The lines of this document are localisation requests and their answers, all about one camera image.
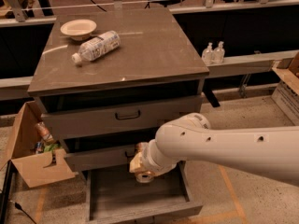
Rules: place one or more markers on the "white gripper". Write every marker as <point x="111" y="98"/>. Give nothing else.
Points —
<point x="149" y="160"/>

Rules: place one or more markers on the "orange soda can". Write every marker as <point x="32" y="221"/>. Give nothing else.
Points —
<point x="144" y="177"/>

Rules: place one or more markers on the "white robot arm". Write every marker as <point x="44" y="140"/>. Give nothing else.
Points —
<point x="267" y="152"/>

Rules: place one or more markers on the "grey middle drawer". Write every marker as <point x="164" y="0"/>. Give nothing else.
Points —
<point x="99" y="158"/>

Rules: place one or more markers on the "grey drawer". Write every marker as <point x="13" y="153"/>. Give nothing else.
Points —
<point x="119" y="118"/>
<point x="99" y="158"/>
<point x="115" y="197"/>

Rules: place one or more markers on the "grey top drawer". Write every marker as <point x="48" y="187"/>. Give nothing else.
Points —
<point x="119" y="118"/>

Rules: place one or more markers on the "grey bottom drawer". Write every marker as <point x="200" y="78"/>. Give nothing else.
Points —
<point x="115" y="197"/>

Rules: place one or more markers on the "grey drawer cabinet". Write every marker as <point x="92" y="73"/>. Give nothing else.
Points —
<point x="154" y="62"/>

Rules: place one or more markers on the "snack can in box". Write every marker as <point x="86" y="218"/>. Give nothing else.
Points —
<point x="44" y="132"/>

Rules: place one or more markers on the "green snack bag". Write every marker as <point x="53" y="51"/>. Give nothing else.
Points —
<point x="51" y="147"/>

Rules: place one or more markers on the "brown cardboard box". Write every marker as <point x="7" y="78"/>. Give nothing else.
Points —
<point x="35" y="169"/>

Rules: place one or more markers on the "clear plastic water bottle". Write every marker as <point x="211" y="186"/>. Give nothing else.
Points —
<point x="96" y="47"/>

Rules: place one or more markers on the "left clear sanitizer bottle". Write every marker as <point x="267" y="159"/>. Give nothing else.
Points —
<point x="207" y="54"/>

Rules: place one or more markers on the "clear sanitizer bottle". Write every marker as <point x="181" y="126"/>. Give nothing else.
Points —
<point x="207" y="54"/>
<point x="218" y="53"/>

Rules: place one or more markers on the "right clear sanitizer bottle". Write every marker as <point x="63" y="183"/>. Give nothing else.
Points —
<point x="218" y="53"/>

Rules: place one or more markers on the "white bowl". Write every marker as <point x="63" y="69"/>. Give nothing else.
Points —
<point x="78" y="30"/>

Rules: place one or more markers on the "cardboard box at right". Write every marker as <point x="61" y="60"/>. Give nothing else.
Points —
<point x="286" y="94"/>

